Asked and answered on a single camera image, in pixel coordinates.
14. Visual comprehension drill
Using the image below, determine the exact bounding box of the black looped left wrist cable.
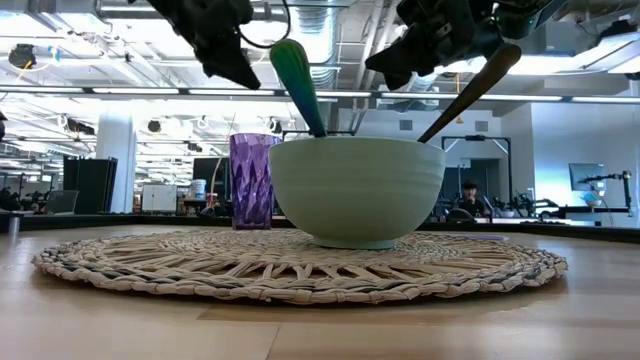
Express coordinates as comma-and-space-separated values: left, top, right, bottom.
238, 0, 292, 50

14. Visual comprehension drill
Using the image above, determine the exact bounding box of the pale green ceramic bowl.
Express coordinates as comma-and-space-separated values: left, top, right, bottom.
268, 136, 447, 250

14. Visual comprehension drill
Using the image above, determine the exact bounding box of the black background robot rig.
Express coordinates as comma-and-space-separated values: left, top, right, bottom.
539, 169, 634, 221

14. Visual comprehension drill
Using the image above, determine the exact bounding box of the black aluminium table frame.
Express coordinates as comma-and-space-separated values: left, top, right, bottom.
0, 212, 640, 245

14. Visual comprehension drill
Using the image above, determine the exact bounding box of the grey background monitor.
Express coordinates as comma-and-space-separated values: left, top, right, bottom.
568, 162, 607, 192

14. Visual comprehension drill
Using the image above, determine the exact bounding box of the black background screen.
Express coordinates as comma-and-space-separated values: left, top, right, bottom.
192, 157, 231, 201

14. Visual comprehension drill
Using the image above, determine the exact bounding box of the long linear ceiling light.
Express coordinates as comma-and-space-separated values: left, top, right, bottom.
0, 85, 640, 104

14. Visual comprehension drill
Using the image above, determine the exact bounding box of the black tall cabinet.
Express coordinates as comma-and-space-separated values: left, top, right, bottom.
63, 156, 119, 215

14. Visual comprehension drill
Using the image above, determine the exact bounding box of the purple spoon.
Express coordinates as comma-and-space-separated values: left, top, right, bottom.
417, 42, 523, 144

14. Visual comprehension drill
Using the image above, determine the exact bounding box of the white low cabinet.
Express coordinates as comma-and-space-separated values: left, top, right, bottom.
141, 183, 178, 213

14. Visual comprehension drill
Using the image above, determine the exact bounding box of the black ceiling cord reel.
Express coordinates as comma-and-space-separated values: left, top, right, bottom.
7, 43, 37, 70

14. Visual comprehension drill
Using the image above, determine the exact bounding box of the grey mesh chair back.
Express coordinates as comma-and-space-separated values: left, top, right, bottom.
47, 189, 80, 215

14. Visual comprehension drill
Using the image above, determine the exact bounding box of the teal iridescent spoon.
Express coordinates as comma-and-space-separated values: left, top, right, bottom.
269, 38, 329, 139

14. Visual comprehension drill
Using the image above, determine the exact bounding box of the black tubular stand frame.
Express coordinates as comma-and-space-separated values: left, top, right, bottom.
440, 134, 512, 201

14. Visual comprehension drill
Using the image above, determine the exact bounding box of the purple faceted plastic cup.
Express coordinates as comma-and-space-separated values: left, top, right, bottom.
228, 132, 284, 231

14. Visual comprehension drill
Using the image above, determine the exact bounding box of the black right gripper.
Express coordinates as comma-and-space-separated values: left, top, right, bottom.
364, 0, 506, 92

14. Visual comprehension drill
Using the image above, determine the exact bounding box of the yellow hanging power cord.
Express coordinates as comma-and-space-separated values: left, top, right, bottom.
454, 73, 464, 124

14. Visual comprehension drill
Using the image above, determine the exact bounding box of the white building pillar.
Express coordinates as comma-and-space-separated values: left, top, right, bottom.
96, 112, 137, 214

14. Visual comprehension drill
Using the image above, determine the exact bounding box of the round woven straw placemat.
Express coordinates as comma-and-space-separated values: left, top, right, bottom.
30, 228, 570, 306

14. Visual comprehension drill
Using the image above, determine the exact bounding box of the corrugated silver ventilation duct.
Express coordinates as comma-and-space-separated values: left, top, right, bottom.
292, 0, 346, 132

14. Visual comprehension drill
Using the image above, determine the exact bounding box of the person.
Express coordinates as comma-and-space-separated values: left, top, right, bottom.
457, 179, 486, 219

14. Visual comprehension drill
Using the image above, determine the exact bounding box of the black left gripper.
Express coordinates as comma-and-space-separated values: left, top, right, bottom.
144, 0, 262, 92

